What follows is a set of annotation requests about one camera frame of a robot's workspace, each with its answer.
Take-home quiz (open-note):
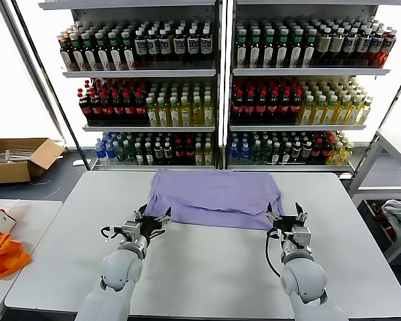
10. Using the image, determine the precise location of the black slanted pole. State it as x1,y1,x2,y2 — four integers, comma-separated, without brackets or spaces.
10,0,92,172
375,58,401,148

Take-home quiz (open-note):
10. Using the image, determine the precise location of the dark drink bottle beige label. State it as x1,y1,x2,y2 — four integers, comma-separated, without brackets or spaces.
315,28,332,66
329,28,346,66

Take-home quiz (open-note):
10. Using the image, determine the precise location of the red drink bottle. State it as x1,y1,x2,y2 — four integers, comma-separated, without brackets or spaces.
376,29,398,68

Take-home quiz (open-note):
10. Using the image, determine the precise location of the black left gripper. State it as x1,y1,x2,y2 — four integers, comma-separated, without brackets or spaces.
133,204,172,239

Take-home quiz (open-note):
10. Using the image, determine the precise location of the white crumpled cloth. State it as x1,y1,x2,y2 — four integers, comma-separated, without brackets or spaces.
380,199,401,235

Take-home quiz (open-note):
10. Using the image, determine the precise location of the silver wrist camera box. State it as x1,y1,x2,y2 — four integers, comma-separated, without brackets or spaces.
289,225,312,251
122,219,142,241

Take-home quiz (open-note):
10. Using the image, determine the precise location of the small white carton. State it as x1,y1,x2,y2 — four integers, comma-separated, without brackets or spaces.
0,213,18,233

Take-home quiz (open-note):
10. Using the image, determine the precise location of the clear plastic bag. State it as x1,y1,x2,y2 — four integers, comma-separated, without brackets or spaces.
0,199,21,215

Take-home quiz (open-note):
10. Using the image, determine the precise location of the grey shelf unit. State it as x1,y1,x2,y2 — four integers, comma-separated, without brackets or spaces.
38,0,224,173
224,0,392,174

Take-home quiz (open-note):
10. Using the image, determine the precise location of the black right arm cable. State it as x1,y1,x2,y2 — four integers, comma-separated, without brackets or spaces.
265,227,285,278

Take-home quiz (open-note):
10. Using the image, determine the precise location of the orange fabric bag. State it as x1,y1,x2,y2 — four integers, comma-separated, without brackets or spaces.
0,206,33,281

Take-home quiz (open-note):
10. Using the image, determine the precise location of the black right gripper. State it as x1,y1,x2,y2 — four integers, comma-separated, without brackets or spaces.
265,201,309,235

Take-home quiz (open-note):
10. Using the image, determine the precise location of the white side table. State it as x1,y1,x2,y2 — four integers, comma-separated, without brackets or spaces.
0,199,65,321

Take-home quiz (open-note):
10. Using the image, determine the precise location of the red cloth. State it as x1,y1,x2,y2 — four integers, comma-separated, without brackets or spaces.
370,201,398,242

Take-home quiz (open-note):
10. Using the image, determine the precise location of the green label tea bottle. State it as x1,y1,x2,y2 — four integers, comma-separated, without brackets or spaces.
302,29,317,68
107,31,123,72
235,29,249,68
120,30,136,71
94,31,110,72
261,29,276,68
248,29,263,68
81,31,96,72
289,29,304,68
275,29,290,68
68,32,84,72

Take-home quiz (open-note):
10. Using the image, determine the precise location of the brown cardboard box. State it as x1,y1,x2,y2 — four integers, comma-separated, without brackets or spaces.
0,138,67,185

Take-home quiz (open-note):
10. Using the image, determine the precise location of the black crate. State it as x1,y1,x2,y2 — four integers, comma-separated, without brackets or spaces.
356,198,401,265

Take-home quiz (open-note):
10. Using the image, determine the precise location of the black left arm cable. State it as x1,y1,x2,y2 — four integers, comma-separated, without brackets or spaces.
100,226,124,240

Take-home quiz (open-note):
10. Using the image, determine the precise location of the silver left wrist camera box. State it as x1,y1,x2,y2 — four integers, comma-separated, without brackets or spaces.
122,219,142,241

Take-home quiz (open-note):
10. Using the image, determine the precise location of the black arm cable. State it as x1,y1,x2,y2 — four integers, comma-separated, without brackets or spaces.
265,227,285,278
100,226,124,240

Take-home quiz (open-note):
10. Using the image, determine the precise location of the purple t-shirt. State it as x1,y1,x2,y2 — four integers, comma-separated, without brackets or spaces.
143,168,285,231

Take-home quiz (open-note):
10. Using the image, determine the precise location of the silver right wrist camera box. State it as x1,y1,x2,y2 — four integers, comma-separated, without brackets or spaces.
289,225,312,251

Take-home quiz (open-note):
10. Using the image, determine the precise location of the small red label cola bottle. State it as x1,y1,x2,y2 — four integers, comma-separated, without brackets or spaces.
311,138,323,161
183,140,194,165
173,140,184,165
321,136,333,158

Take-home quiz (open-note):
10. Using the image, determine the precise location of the dark drink bottle blue label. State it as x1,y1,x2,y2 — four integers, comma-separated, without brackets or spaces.
367,28,384,66
199,28,214,66
134,29,148,66
172,28,187,66
342,28,359,66
186,28,201,66
146,29,160,66
158,29,173,66
355,28,373,66

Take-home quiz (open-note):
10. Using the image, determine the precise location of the red cap cola bottle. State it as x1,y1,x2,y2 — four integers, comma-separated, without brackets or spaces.
243,90,257,123
123,92,136,123
112,92,125,123
89,92,103,123
78,92,92,123
266,90,280,123
134,92,148,123
255,90,268,123
100,92,114,123
278,90,291,123
232,90,245,123
289,90,303,123

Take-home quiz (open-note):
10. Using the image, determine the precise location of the amber tea bottle grey cap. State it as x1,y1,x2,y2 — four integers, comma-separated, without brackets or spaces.
59,35,72,72

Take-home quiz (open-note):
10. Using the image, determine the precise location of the clear plastic packaging bundle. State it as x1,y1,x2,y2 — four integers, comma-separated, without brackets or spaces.
0,148,33,165

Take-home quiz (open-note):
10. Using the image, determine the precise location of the grey window post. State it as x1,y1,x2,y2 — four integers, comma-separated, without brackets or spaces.
0,0,68,148

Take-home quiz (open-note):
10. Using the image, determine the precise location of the grey metal frame table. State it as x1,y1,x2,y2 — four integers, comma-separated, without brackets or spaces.
346,128,401,265

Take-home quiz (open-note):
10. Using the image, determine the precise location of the yellow juice bottle green label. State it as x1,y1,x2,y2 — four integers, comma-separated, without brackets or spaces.
321,96,338,126
191,96,204,127
203,96,215,127
157,96,170,127
346,96,363,126
333,96,351,126
356,96,374,126
297,96,314,126
168,96,181,127
146,96,158,127
309,96,327,126
180,96,192,127

